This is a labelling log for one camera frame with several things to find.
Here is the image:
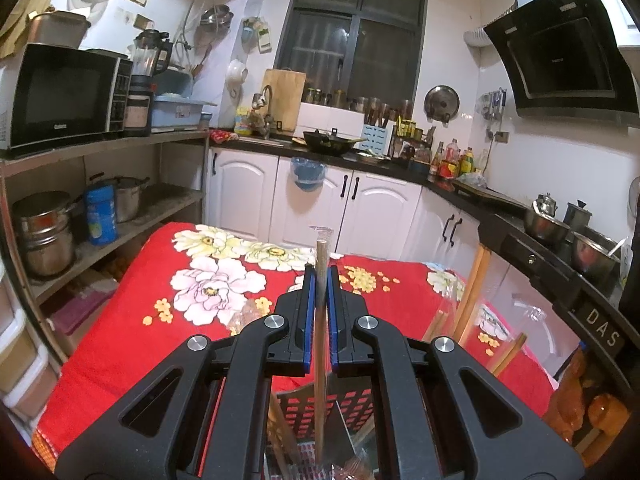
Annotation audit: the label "small steel kettle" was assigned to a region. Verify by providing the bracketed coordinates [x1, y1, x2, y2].
[532, 192, 559, 216]

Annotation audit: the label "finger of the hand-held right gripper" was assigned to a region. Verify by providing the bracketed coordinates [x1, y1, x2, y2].
[476, 211, 587, 312]

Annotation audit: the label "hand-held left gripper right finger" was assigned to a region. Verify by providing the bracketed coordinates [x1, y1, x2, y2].
[325, 265, 586, 480]

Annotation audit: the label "black wok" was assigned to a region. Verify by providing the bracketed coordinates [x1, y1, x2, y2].
[302, 130, 369, 157]

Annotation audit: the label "blue plastic bag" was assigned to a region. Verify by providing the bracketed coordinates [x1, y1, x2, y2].
[290, 156, 327, 194]

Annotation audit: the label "wooden cutting board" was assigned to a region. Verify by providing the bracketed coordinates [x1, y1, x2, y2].
[261, 67, 307, 134]

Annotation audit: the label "hanging steel colander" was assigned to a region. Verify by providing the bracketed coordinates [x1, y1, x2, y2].
[200, 4, 235, 37]

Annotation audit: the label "black blender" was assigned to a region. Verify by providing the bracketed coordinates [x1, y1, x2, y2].
[124, 29, 174, 137]

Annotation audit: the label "metal faucet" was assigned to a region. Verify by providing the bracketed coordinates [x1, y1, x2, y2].
[251, 85, 275, 137]

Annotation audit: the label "wooden shelf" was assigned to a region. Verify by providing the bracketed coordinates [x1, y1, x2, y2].
[0, 130, 211, 363]

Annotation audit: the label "hanging kitchen utensils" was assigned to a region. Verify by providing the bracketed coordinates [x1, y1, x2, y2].
[479, 89, 508, 122]

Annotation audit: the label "light blue knife block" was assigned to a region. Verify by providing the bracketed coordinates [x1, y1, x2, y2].
[361, 122, 394, 156]

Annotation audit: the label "pink storage box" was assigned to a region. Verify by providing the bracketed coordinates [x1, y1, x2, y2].
[50, 285, 114, 337]

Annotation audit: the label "dark framed window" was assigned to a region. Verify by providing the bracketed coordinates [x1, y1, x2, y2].
[272, 0, 430, 112]

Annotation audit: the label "row of jars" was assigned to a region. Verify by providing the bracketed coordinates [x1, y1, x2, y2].
[305, 87, 416, 117]

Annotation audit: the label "black microwave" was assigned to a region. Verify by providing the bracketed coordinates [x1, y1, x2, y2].
[0, 42, 134, 161]

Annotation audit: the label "dark baking tray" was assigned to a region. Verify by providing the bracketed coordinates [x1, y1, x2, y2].
[452, 180, 529, 212]

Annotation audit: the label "person's right hand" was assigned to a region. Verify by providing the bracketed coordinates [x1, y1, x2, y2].
[542, 347, 633, 468]

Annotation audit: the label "blue canister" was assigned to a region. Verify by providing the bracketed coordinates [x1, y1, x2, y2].
[84, 185, 120, 247]

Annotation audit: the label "plastic drawer unit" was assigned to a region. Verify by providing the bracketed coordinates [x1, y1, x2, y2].
[0, 260, 62, 422]

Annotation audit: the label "black range hood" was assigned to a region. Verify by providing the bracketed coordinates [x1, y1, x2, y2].
[482, 0, 640, 117]

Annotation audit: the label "stacked steel pots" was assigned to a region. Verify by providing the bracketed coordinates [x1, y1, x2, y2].
[12, 191, 82, 279]

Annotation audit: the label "red floral blanket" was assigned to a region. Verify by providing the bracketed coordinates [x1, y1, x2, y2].
[32, 222, 556, 461]

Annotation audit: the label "steel pot with handles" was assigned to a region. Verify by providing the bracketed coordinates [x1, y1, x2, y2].
[102, 176, 151, 224]

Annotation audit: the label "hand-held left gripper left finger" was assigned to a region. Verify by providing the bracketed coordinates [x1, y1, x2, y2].
[54, 265, 317, 480]

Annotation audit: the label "grey perforated utensil holder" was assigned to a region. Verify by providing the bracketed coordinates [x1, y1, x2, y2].
[200, 375, 431, 480]

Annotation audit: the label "white plastic bag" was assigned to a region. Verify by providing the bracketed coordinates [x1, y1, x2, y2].
[618, 240, 632, 291]

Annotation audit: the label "row of sauce bottles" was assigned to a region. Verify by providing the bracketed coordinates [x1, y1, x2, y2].
[427, 137, 485, 184]

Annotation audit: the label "metal moka pot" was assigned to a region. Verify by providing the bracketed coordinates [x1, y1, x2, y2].
[565, 200, 594, 232]

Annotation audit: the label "steel bowl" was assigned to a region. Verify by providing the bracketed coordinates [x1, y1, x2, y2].
[524, 205, 571, 242]
[570, 232, 624, 287]

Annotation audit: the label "steel pot lid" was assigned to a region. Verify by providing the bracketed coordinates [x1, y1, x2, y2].
[424, 85, 461, 124]

